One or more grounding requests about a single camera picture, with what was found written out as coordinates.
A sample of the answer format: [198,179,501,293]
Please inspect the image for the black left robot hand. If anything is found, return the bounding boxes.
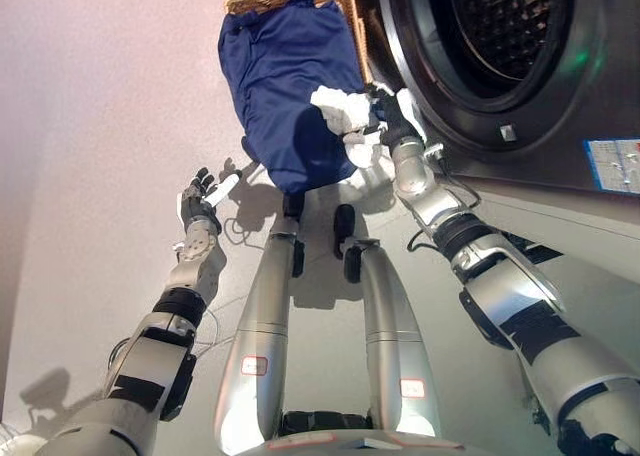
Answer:
[175,167,244,237]

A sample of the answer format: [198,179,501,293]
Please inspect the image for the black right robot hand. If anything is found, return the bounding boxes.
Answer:
[363,82,427,150]

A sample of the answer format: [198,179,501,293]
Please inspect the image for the white cloth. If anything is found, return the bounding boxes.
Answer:
[309,83,397,170]

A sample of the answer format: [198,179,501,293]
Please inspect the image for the wicker laundry basket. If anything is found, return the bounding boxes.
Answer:
[224,0,374,85]

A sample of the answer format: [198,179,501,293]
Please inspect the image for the grey front-load washing machine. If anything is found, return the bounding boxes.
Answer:
[349,0,640,196]

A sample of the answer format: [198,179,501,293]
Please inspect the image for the black left robot foot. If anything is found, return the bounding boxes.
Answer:
[282,191,307,223]

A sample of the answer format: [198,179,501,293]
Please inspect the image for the black robot foot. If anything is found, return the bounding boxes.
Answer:
[333,203,358,248]
[282,191,307,223]

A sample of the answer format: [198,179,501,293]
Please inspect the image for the dark blue garment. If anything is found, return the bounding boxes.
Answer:
[217,0,372,196]

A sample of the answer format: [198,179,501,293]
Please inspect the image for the black right robot foot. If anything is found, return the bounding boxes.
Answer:
[333,203,358,248]

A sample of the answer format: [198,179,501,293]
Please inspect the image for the silver left robot leg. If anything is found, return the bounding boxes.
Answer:
[214,228,307,452]

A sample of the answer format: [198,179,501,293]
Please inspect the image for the silver robot leg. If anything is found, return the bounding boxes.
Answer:
[214,228,307,452]
[342,238,444,438]

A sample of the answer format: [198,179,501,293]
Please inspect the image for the silver right robot leg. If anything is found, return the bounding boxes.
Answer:
[342,238,444,438]

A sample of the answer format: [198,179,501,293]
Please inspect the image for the energy label sticker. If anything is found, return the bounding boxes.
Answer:
[582,136,640,196]

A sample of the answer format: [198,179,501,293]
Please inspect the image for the grey robot torso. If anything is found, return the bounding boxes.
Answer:
[214,409,476,456]

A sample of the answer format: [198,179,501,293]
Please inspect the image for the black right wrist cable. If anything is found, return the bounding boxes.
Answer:
[407,144,482,253]

